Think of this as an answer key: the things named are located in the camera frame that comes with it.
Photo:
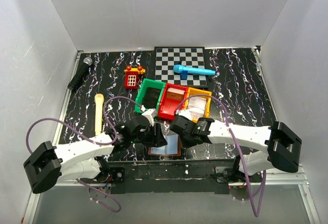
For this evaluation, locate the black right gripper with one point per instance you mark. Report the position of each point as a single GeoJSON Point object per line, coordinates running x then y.
{"type": "Point", "coordinates": [178, 125]}

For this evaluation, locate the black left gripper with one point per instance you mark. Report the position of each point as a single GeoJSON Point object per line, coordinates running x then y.
{"type": "Point", "coordinates": [156, 134]}

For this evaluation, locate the brown leather card holder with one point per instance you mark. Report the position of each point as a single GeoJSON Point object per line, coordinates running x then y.
{"type": "Point", "coordinates": [173, 147]}

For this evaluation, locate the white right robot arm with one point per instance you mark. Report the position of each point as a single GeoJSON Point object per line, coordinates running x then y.
{"type": "Point", "coordinates": [275, 146]}

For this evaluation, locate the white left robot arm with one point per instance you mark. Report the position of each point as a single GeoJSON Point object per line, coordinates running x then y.
{"type": "Point", "coordinates": [49, 164]}

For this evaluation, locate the white cards in yellow bin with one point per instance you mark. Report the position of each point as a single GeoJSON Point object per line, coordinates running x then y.
{"type": "Point", "coordinates": [197, 106]}

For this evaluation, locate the black item in green bin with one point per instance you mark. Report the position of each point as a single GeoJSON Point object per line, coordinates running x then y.
{"type": "Point", "coordinates": [151, 98]}

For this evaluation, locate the red plastic bin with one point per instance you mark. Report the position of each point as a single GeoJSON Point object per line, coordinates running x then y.
{"type": "Point", "coordinates": [167, 107]}

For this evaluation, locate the brown box in red bin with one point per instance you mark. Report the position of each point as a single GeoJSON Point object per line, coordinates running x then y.
{"type": "Point", "coordinates": [176, 94]}

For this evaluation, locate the yellow plastic bin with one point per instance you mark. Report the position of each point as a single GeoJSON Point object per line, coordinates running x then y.
{"type": "Point", "coordinates": [201, 93]}

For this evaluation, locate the green plastic bin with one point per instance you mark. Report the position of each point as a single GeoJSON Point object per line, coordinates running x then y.
{"type": "Point", "coordinates": [153, 84]}

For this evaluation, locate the blue toy microphone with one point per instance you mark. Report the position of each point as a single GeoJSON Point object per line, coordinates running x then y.
{"type": "Point", "coordinates": [184, 71]}

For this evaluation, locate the red toy phone booth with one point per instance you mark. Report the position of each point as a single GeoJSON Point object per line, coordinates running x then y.
{"type": "Point", "coordinates": [132, 75]}

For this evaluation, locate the beige toy microphone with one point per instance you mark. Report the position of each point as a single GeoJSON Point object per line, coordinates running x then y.
{"type": "Point", "coordinates": [99, 102]}

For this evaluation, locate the black and white checkerboard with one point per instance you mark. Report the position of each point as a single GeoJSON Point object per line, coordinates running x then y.
{"type": "Point", "coordinates": [167, 57]}

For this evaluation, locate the black microphone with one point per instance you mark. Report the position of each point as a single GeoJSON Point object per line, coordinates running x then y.
{"type": "Point", "coordinates": [80, 74]}

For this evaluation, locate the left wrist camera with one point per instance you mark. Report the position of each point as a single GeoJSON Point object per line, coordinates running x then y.
{"type": "Point", "coordinates": [150, 114]}

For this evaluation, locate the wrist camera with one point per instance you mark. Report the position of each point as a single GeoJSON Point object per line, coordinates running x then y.
{"type": "Point", "coordinates": [185, 113]}
{"type": "Point", "coordinates": [150, 114]}

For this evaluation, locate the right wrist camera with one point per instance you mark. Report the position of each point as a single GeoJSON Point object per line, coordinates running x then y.
{"type": "Point", "coordinates": [185, 113]}

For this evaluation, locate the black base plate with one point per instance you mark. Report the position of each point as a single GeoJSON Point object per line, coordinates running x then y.
{"type": "Point", "coordinates": [168, 176]}

